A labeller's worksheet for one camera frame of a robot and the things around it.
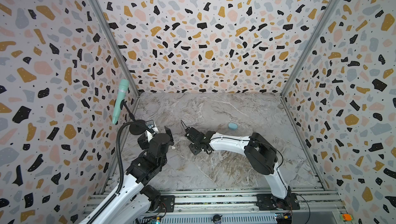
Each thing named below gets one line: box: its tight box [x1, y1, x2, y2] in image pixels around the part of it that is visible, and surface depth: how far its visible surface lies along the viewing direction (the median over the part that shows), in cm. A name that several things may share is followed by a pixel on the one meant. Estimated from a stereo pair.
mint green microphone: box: [111, 78, 130, 125], surface depth 79 cm
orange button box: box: [340, 213, 354, 222], surface depth 71 cm
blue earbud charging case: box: [227, 122, 239, 131], surface depth 104 cm
